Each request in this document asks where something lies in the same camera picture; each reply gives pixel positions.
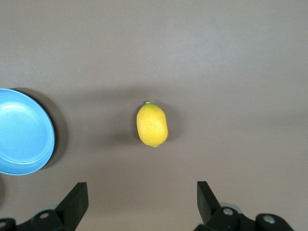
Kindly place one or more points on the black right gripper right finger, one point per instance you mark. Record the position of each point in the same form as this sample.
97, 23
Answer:
210, 211

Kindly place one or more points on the yellow lemon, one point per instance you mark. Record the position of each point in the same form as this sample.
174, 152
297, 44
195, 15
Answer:
152, 125

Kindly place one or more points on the brown table cover mat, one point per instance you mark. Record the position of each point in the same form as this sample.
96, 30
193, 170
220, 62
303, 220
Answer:
216, 72

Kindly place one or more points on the blue plate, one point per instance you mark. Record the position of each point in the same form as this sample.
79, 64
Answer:
21, 134

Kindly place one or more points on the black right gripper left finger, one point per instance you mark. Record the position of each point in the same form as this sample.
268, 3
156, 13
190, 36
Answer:
72, 207

